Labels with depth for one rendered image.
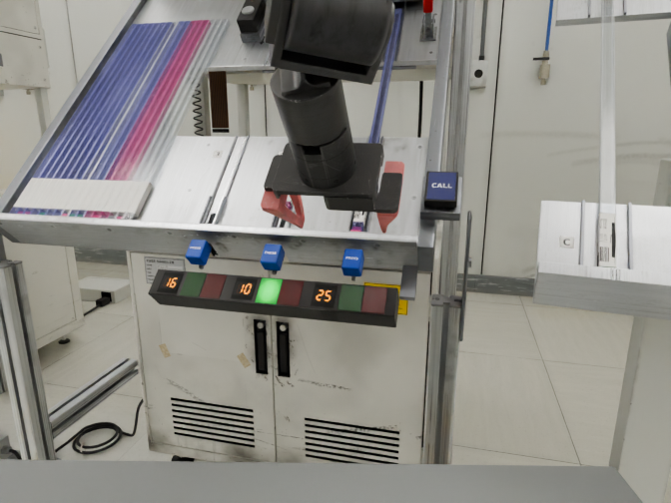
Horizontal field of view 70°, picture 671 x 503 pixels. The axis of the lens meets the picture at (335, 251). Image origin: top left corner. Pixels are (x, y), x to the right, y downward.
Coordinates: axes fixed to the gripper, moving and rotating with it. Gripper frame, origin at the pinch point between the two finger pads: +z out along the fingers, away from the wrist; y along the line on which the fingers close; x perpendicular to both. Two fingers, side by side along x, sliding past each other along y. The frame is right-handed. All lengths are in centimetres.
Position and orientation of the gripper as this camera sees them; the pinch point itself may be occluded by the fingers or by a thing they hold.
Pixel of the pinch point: (341, 222)
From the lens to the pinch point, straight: 54.2
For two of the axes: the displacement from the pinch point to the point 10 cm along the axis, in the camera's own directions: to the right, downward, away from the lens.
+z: 1.6, 5.4, 8.3
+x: -1.8, 8.4, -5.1
